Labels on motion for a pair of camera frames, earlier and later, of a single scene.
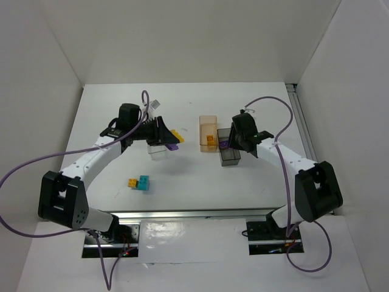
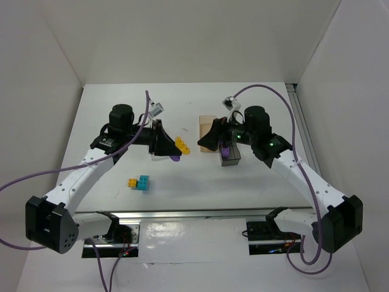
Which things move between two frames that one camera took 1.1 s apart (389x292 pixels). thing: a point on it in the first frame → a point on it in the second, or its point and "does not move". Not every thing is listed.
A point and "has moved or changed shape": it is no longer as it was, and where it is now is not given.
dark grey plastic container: (228, 156) does not move
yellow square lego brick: (132, 182) does not move
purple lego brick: (172, 146) has moved or changed shape
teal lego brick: (143, 183) does not move
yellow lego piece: (179, 137) → (183, 148)
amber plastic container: (208, 135) does not move
